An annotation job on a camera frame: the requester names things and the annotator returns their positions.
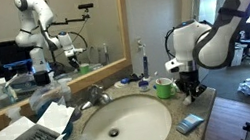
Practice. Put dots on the red white toothbrush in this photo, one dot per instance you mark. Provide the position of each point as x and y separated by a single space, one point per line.
157 76

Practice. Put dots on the grey blue squeeze tube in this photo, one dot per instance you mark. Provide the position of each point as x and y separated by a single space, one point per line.
190 123

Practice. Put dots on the chrome faucet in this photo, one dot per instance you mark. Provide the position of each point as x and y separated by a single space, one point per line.
97 96

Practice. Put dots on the white cosmetic tube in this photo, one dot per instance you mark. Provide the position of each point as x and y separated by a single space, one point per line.
188 101

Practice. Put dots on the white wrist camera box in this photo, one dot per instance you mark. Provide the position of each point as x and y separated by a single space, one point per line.
174 65

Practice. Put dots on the green mug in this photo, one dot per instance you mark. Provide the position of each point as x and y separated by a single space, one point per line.
164 89

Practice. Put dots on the small blue case on dish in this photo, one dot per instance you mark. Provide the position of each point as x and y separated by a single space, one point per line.
123 82

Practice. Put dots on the wood framed mirror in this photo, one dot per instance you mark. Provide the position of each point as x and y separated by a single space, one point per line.
43 42

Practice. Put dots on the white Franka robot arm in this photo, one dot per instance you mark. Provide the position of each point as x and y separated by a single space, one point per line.
222 44

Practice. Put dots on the small clear soap bottle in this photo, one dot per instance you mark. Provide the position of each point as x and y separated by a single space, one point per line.
65 91

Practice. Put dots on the white wall outlet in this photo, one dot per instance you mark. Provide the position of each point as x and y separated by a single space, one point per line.
139 42

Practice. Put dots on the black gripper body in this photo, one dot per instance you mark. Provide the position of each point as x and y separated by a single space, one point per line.
189 78

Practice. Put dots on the electric toothbrush with charger base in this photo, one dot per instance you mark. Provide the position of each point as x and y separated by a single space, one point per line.
145 66

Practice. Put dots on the blue mouthwash bottle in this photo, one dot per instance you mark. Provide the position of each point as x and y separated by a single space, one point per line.
44 96

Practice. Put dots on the white oval sink basin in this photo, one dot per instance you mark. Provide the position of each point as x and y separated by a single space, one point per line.
134 126

